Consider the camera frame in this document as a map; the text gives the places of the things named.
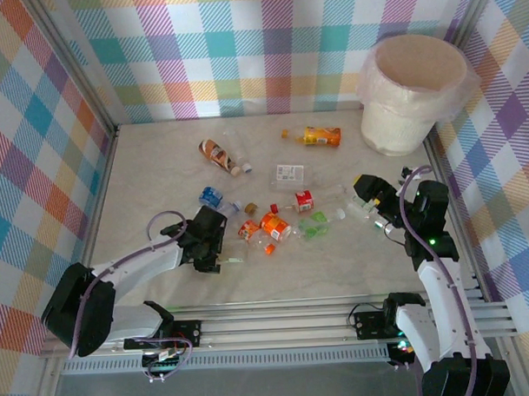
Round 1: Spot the circuit board with wires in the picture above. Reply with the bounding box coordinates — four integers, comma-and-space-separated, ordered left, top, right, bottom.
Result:
141, 337, 196, 385
387, 338, 417, 371

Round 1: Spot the grey slotted cable duct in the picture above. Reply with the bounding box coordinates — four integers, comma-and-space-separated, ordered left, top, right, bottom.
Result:
61, 347, 391, 375

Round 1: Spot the blue label plastic bottle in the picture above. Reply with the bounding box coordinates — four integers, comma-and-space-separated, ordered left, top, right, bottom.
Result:
197, 184, 243, 220

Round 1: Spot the small orange white label bottle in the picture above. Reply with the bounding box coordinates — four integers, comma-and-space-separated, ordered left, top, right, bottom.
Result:
235, 218, 279, 257

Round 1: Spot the clear bottle with white label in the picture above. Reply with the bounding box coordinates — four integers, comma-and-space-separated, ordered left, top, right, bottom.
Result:
268, 162, 317, 193

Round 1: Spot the brown label plastic bottle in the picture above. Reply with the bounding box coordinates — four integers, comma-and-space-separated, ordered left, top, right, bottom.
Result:
197, 137, 242, 179

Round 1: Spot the aluminium table side rail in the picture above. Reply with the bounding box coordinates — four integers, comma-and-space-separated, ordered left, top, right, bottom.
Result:
72, 124, 125, 275
422, 129, 491, 306

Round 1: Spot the green label plastic bottle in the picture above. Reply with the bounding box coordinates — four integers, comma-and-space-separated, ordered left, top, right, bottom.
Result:
295, 207, 347, 242

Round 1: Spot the white waste bin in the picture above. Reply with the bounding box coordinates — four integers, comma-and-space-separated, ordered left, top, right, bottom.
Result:
356, 31, 484, 159

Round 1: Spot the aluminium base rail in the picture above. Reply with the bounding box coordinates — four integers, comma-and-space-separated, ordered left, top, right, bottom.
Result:
37, 287, 519, 359

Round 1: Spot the yellow label plastic bottle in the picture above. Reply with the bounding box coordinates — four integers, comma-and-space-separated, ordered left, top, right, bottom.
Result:
281, 124, 342, 149

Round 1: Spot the clear bottle with blue cap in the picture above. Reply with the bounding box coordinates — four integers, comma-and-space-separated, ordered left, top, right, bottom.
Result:
222, 128, 254, 175

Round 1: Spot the clear plastic bottle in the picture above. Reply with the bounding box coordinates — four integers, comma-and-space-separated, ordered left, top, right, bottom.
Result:
344, 192, 380, 226

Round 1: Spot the red label plastic bottle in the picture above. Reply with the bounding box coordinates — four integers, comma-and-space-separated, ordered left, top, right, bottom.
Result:
268, 184, 349, 216

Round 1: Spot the translucent pink bin liner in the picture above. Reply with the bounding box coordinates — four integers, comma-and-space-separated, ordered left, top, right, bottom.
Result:
354, 31, 484, 127

